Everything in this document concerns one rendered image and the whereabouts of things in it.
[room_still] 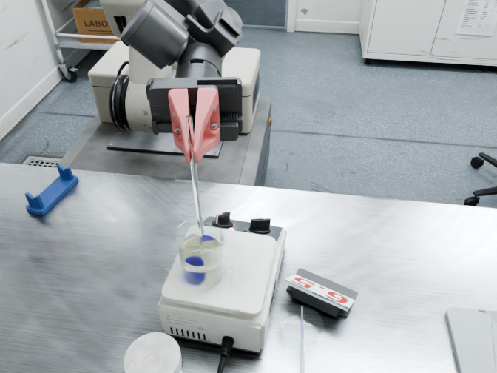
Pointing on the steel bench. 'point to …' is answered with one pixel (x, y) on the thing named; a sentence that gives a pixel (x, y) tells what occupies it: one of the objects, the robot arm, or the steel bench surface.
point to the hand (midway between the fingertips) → (191, 152)
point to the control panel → (256, 233)
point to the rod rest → (52, 192)
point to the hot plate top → (230, 277)
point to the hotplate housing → (207, 325)
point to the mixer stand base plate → (473, 339)
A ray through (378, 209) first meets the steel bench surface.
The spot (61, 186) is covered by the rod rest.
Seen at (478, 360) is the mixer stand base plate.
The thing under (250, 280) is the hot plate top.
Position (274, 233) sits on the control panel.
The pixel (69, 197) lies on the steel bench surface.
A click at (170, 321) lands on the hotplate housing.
